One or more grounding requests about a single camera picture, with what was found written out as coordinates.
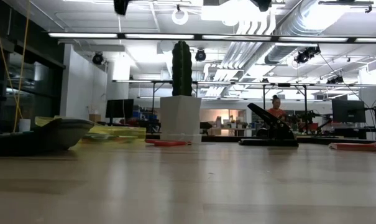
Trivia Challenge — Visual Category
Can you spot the linear ceiling light strip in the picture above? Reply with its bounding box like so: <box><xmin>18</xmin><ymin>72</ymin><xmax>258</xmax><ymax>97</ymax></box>
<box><xmin>47</xmin><ymin>32</ymin><xmax>376</xmax><ymax>44</ymax></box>

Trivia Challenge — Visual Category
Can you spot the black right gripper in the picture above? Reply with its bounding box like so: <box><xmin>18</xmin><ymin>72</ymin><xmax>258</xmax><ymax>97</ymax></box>
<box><xmin>251</xmin><ymin>0</ymin><xmax>272</xmax><ymax>12</ymax></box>

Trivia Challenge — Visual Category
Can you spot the white hexagonal plant pot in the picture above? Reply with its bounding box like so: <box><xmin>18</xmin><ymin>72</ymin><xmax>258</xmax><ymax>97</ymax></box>
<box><xmin>159</xmin><ymin>95</ymin><xmax>203</xmax><ymax>143</ymax></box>

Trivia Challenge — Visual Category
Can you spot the green cactus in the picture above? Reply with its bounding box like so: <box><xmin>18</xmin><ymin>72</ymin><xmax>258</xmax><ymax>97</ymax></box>
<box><xmin>171</xmin><ymin>40</ymin><xmax>193</xmax><ymax>97</ymax></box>

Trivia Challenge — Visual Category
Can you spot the black ceiling camera cluster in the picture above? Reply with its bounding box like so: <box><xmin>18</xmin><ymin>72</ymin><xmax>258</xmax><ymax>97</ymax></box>
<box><xmin>295</xmin><ymin>45</ymin><xmax>321</xmax><ymax>65</ymax></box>

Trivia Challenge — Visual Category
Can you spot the person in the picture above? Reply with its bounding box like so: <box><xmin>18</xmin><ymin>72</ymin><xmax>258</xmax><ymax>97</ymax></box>
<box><xmin>267</xmin><ymin>95</ymin><xmax>288</xmax><ymax>119</ymax></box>

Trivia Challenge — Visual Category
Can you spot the white cup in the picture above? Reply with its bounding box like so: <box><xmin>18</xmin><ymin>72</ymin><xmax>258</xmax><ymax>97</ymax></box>
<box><xmin>19</xmin><ymin>118</ymin><xmax>32</xmax><ymax>133</ymax></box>

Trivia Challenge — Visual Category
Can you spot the yellow extension cable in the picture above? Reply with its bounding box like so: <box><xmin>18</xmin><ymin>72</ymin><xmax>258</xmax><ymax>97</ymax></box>
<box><xmin>0</xmin><ymin>0</ymin><xmax>30</xmax><ymax>133</ymax></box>

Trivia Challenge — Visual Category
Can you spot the small black monitor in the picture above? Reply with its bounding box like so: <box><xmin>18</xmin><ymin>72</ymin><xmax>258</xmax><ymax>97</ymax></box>
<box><xmin>105</xmin><ymin>98</ymin><xmax>135</xmax><ymax>118</ymax></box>

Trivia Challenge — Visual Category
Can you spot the large black monitor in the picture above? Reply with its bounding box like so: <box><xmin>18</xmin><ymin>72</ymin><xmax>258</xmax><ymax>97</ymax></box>
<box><xmin>332</xmin><ymin>99</ymin><xmax>367</xmax><ymax>124</ymax></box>

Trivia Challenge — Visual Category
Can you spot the yellow transparent pencil pouch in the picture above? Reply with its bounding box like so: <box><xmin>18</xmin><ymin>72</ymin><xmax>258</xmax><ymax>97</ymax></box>
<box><xmin>34</xmin><ymin>115</ymin><xmax>147</xmax><ymax>144</ymax></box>

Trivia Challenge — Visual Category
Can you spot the black background workstation frame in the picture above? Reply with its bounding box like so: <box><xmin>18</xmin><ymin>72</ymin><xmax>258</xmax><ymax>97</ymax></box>
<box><xmin>152</xmin><ymin>80</ymin><xmax>310</xmax><ymax>138</ymax></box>

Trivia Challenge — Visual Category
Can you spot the white ceiling ring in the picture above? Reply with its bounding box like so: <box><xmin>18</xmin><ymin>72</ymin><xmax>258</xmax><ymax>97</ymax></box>
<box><xmin>171</xmin><ymin>7</ymin><xmax>190</xmax><ymax>26</ymax></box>

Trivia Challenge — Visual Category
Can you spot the salmon orange eraser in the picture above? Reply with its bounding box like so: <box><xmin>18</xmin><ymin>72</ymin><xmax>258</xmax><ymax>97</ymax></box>
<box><xmin>328</xmin><ymin>142</ymin><xmax>376</xmax><ymax>152</ymax></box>

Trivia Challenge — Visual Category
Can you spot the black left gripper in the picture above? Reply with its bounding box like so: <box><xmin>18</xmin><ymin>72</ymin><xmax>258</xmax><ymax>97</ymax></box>
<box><xmin>114</xmin><ymin>0</ymin><xmax>130</xmax><ymax>16</ymax></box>

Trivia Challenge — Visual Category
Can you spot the black hole punch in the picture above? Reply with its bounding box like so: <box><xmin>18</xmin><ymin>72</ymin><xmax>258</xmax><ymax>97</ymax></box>
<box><xmin>239</xmin><ymin>102</ymin><xmax>300</xmax><ymax>147</ymax></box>

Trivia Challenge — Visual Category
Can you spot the silver ventilation duct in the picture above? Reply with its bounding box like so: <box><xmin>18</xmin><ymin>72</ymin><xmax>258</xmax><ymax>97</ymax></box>
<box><xmin>264</xmin><ymin>0</ymin><xmax>365</xmax><ymax>65</ymax></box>

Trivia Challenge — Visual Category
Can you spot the black aluminium table frame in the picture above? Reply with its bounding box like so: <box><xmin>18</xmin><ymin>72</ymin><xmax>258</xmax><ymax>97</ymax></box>
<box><xmin>145</xmin><ymin>133</ymin><xmax>376</xmax><ymax>146</ymax></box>

